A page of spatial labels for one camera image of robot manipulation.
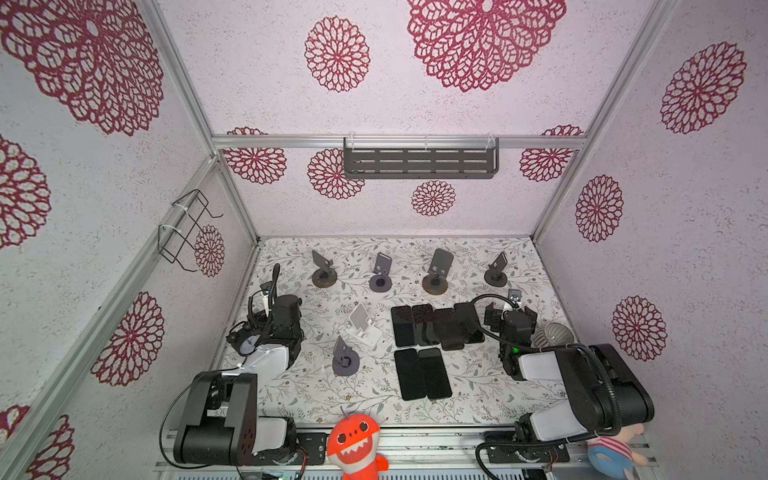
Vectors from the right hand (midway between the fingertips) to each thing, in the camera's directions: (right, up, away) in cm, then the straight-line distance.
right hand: (512, 303), depth 91 cm
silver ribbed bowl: (+13, -10, +1) cm, 16 cm away
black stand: (0, +8, +15) cm, 17 cm away
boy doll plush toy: (+12, -31, -24) cm, 41 cm away
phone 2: (-32, -20, -6) cm, 38 cm away
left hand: (-74, -2, -3) cm, 74 cm away
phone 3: (-33, -9, +9) cm, 35 cm away
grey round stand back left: (-40, +6, +16) cm, 44 cm away
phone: (-25, -20, -6) cm, 32 cm away
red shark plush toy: (-46, -29, -24) cm, 60 cm away
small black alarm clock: (-79, -10, -7) cm, 80 cm away
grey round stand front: (-50, -15, -8) cm, 53 cm away
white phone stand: (-46, -8, -1) cm, 46 cm away
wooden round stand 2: (-60, +8, +15) cm, 63 cm away
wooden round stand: (-21, +6, +15) cm, 26 cm away
